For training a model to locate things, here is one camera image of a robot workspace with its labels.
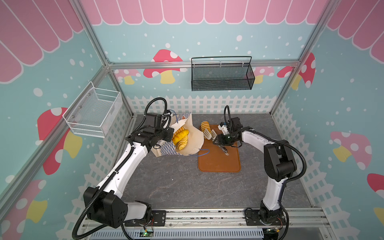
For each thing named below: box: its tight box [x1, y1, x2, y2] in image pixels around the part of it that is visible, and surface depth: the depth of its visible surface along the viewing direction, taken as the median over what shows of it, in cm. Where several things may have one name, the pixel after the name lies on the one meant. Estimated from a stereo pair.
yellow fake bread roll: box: [177, 135, 188, 151], surface depth 94 cm
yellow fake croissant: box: [172, 129, 190, 145], surface depth 96 cm
